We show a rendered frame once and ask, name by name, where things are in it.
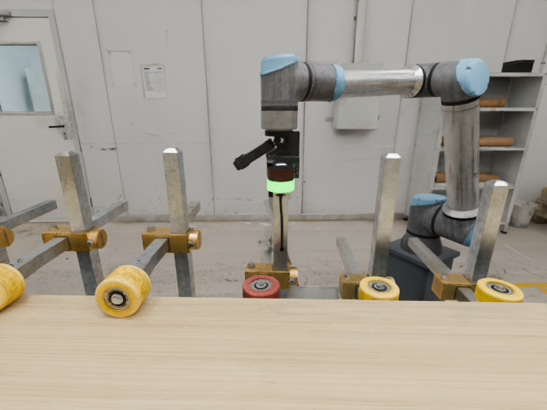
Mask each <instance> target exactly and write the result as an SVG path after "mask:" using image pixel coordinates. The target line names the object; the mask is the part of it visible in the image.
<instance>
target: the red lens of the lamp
mask: <svg viewBox="0 0 547 410"><path fill-rule="evenodd" d="M267 179H269V180H271V181H291V180H293V179H295V168H294V167H293V169H291V170H285V171H278V170H271V169H269V167H267Z"/></svg>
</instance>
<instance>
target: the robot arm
mask: <svg viewBox="0 0 547 410"><path fill-rule="evenodd" d="M488 82H489V70H488V66H487V64H486V63H485V62H484V61H483V60H482V59H479V58H472V59H469V58H464V59H458V60H452V61H445V62H438V63H416V64H408V65H406V66H404V67H403V68H402V69H342V68H341V67H340V66H339V65H337V64H333V63H311V62H301V61H300V57H299V55H298V54H280V55H270V56H266V57H264V58H263V59H262V60H261V62H260V105H261V111H260V125H261V128H262V129H266V130H265V136H268V137H274V140H273V141H272V139H271V138H269V139H268V140H266V141H265V142H263V143H261V144H260V145H259V146H257V147H255V148H254V149H252V150H250V151H248V152H247V153H246V154H241V155H239V156H238V157H237V158H236V159H235V161H234V162H233V165H234V166H235V167H236V169H237V170H238V171H239V170H240V169H242V170H243V169H245V168H247V167H248V166H249V165H250V163H252V162H253V161H255V160H256V159H259V158H260V157H261V156H262V155H265V154H266V158H267V167H269V166H273V165H275V164H276V163H285V164H287V165H288V166H292V167H294V168H295V178H299V175H300V131H293V130H292V129H297V121H298V102H329V103H330V102H334V101H336V100H338V99H339V98H357V97H370V96H383V95H397V94H399V95H400V96H401V97H402V98H431V97H440V100H441V106H442V114H443V130H444V161H445V177H446V193H447V197H445V196H443V195H440V194H416V195H414V196H413V197H412V199H411V203H410V206H409V217H408V223H407V228H406V232H405V234H404V236H403V237H402V239H401V240H400V248H401V249H402V250H403V251H405V252H407V253H410V254H411V255H416V254H415V253H414V252H413V251H412V249H411V248H410V247H409V246H408V241H409V238H418V239H419V240H420V241H421V242H422V243H423V244H424V245H426V246H427V247H428V248H429V249H430V250H431V251H432V252H433V253H434V254H435V255H436V256H440V255H442V251H443V247H442V243H441V240H440V237H442V238H446V239H448V240H450V241H453V242H456V243H459V244H461V245H463V246H468V247H470V243H471V239H472V235H473V231H474V227H475V221H476V217H477V213H478V210H479V203H480V201H479V99H480V95H481V94H483V93H484V92H485V90H486V89H487V87H488V85H487V84H488ZM280 138H282V139H283V142H280V141H281V140H282V139H280ZM274 143H275V144H274ZM275 146H277V147H275Z"/></svg>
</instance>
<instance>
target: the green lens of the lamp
mask: <svg viewBox="0 0 547 410"><path fill-rule="evenodd" d="M294 189H295V179H294V180H293V181H288V182H273V181H269V180H268V179H267V190H268V191H271V192H276V193H286V192H291V191H293V190H294Z"/></svg>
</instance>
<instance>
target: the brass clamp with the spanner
mask: <svg viewBox="0 0 547 410"><path fill-rule="evenodd" d="M247 264H248V263H247ZM247 264H246V268H245V272H244V275H245V281H246V280H247V279H248V278H249V277H253V276H257V275H267V276H271V277H274V278H275V279H277V280H278V282H279V285H280V289H282V290H289V289H290V286H297V285H298V268H297V267H296V266H290V264H289V263H287V271H274V263H255V266H256V267H255V268H253V269H249V268H247Z"/></svg>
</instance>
